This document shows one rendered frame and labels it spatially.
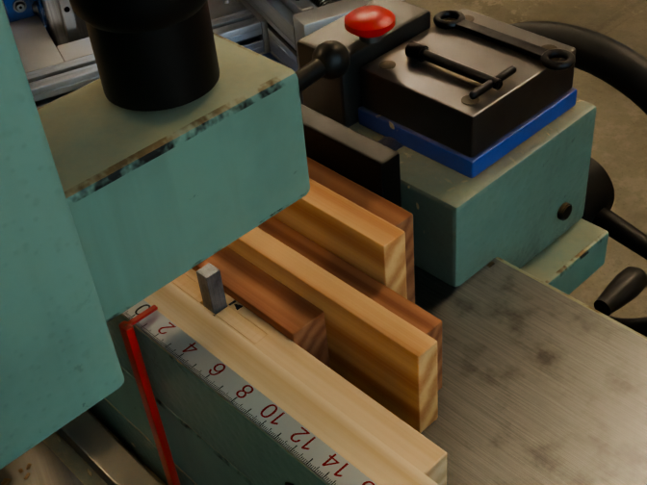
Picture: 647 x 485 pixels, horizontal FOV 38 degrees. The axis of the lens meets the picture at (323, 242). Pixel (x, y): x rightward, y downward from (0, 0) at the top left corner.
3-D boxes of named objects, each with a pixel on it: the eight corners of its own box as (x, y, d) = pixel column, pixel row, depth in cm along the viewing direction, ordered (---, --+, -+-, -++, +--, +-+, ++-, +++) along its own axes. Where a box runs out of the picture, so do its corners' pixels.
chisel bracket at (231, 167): (317, 216, 47) (300, 68, 42) (82, 372, 41) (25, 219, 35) (224, 162, 52) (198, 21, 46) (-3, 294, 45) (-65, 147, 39)
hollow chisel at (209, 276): (234, 338, 51) (219, 269, 48) (221, 346, 51) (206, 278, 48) (223, 330, 52) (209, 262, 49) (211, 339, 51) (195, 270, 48)
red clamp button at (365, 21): (405, 26, 56) (405, 11, 55) (371, 46, 54) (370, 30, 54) (369, 12, 57) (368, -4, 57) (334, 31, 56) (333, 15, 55)
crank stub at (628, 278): (650, 264, 82) (625, 259, 84) (611, 298, 79) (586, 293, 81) (654, 288, 83) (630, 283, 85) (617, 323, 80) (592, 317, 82)
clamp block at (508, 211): (590, 220, 63) (606, 106, 57) (460, 328, 57) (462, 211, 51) (424, 140, 72) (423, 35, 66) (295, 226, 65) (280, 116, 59)
